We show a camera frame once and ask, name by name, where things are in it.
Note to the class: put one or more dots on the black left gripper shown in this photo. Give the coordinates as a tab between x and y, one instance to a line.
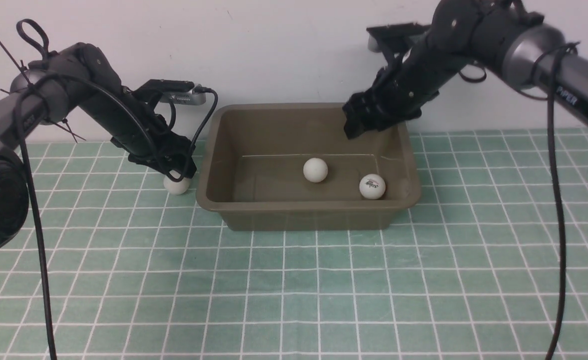
174	160

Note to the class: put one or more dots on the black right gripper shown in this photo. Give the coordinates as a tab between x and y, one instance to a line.
410	82

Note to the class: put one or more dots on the white ping-pong ball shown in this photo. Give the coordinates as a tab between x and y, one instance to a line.
315	170
176	188
372	186

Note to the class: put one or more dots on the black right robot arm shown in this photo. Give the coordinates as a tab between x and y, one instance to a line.
500	36

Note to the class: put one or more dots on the olive green plastic bin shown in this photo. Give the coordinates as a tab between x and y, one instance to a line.
291	167

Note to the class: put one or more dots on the green checkered table mat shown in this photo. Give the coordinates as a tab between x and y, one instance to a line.
470	272

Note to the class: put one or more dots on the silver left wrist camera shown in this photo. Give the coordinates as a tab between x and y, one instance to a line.
177	92

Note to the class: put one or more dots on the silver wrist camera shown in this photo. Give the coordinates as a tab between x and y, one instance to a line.
394	40
177	92

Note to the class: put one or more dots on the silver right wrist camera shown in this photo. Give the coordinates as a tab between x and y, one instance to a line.
394	40

